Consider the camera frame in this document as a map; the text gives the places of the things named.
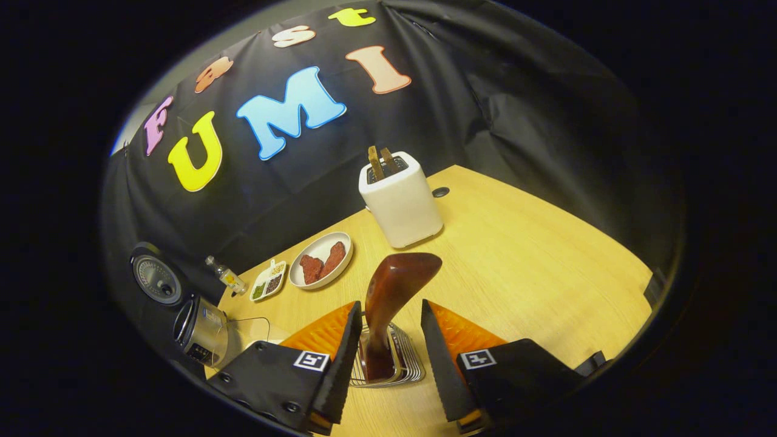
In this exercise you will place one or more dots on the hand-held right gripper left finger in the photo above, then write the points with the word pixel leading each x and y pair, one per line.
pixel 346 376

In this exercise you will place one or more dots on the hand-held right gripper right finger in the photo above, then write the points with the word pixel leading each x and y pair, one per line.
pixel 440 370

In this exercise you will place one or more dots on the brown wooden spoon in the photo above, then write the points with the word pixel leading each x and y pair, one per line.
pixel 394 291

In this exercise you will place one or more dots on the grey rice cooker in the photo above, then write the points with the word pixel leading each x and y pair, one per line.
pixel 203 334

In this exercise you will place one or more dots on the red meat piece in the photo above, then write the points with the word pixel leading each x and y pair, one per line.
pixel 311 270
pixel 334 258

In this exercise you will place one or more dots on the white divided grain dish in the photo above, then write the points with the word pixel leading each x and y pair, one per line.
pixel 269 282

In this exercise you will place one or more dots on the round white plate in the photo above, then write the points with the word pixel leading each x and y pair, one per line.
pixel 318 246

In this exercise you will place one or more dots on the small glass bottle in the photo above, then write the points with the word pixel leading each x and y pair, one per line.
pixel 229 277

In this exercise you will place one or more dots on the white toaster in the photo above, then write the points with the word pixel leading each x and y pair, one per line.
pixel 403 206

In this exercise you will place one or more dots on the brown toast slice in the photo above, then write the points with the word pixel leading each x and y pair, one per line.
pixel 390 161
pixel 376 164

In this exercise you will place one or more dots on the black backdrop cloth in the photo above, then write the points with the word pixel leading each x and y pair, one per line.
pixel 516 121

